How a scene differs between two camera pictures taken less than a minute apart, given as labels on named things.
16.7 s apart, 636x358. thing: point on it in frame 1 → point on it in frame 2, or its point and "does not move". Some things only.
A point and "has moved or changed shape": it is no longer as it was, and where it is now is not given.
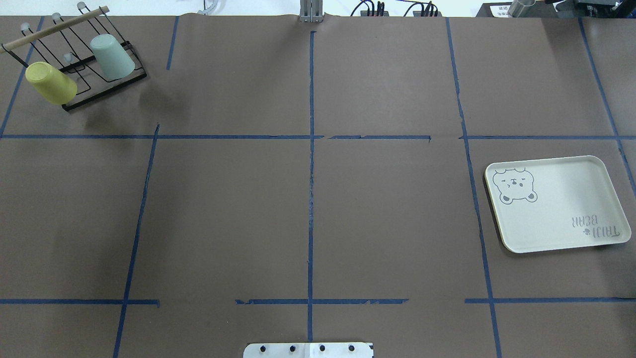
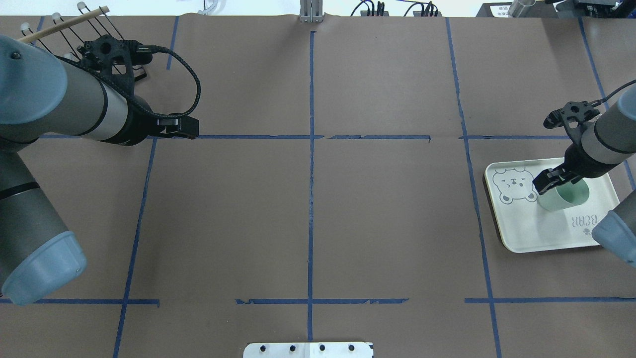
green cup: [116, 63] has moved or changed shape
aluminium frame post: [311, 11] does not move
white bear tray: [555, 203] does not move
